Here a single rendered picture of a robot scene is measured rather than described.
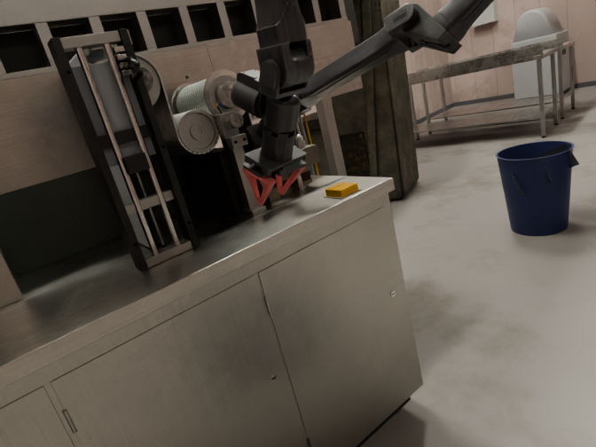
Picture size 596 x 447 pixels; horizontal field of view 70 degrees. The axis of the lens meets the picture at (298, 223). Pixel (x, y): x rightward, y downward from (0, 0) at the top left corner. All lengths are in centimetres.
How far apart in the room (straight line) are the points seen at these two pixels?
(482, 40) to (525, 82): 147
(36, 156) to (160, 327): 72
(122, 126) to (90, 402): 61
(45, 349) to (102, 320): 11
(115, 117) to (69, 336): 50
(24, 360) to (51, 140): 76
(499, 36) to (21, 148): 866
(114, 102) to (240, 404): 80
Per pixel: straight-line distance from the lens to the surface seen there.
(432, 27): 98
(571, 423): 177
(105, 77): 112
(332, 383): 137
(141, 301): 95
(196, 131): 128
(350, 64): 108
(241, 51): 177
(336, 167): 222
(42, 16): 157
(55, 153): 151
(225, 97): 130
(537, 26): 840
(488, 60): 562
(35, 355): 94
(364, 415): 153
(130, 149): 111
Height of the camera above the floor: 124
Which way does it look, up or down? 18 degrees down
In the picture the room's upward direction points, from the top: 14 degrees counter-clockwise
